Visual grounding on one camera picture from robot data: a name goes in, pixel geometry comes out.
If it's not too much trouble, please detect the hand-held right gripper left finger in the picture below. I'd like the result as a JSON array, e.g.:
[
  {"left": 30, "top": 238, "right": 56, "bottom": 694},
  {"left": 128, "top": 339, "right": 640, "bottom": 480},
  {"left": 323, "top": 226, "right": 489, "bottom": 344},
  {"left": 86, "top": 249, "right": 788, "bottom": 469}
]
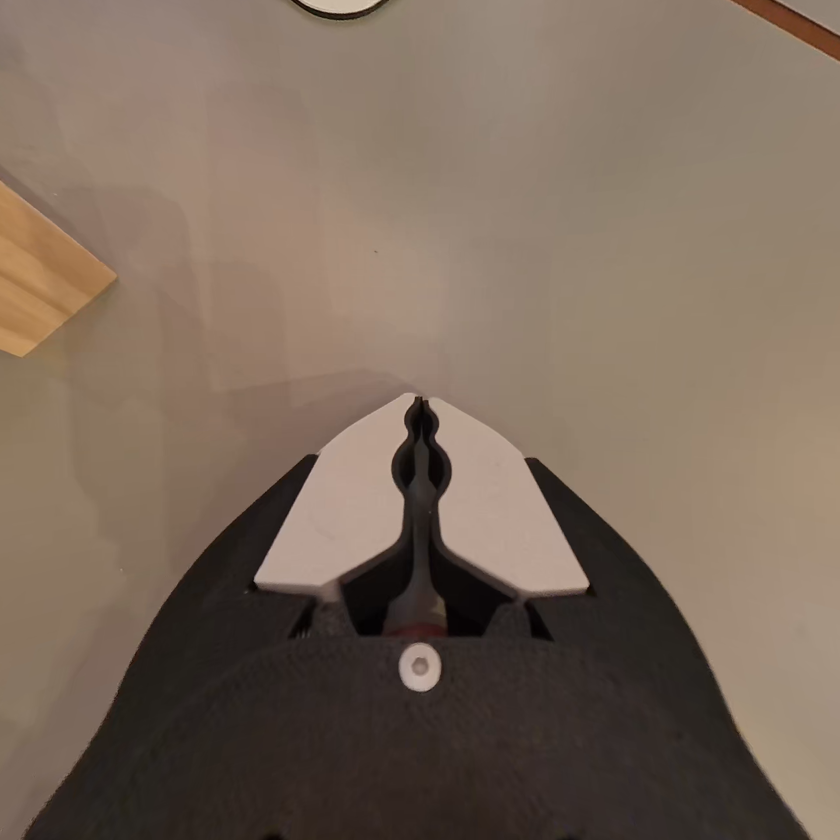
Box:
[{"left": 253, "top": 392, "right": 421, "bottom": 636}]

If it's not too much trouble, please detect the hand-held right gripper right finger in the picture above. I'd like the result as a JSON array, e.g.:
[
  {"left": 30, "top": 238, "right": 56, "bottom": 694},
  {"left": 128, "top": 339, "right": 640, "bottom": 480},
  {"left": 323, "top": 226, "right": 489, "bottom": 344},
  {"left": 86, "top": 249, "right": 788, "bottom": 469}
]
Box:
[{"left": 423, "top": 395, "right": 590, "bottom": 637}]

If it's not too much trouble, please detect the large wooden cube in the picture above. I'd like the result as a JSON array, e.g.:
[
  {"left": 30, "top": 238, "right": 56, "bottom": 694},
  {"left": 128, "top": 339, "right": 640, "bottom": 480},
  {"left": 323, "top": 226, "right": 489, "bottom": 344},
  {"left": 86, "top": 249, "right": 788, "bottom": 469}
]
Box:
[{"left": 0, "top": 180, "right": 119, "bottom": 358}]

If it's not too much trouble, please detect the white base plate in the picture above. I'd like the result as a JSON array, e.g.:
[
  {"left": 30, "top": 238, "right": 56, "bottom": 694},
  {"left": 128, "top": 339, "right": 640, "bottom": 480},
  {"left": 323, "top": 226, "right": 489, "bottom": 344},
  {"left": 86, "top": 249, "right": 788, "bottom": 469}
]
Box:
[{"left": 287, "top": 0, "right": 388, "bottom": 15}]

